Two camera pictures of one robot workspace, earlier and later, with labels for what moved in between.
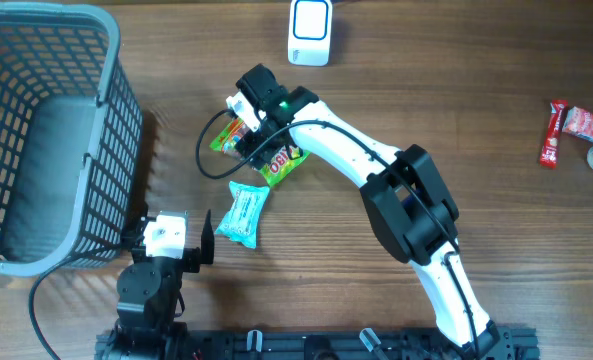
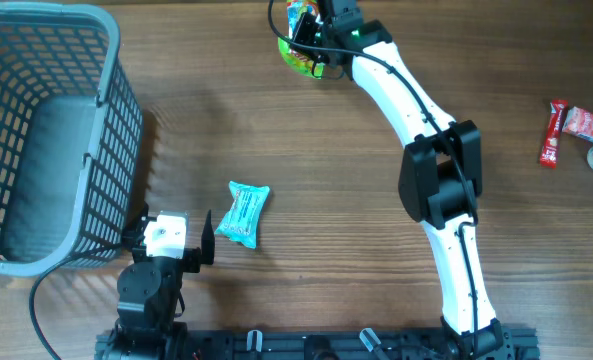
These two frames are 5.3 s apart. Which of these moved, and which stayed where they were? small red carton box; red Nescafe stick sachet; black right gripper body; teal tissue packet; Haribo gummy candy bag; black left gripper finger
Moved: Haribo gummy candy bag; black right gripper body
Stayed: small red carton box; teal tissue packet; black left gripper finger; red Nescafe stick sachet
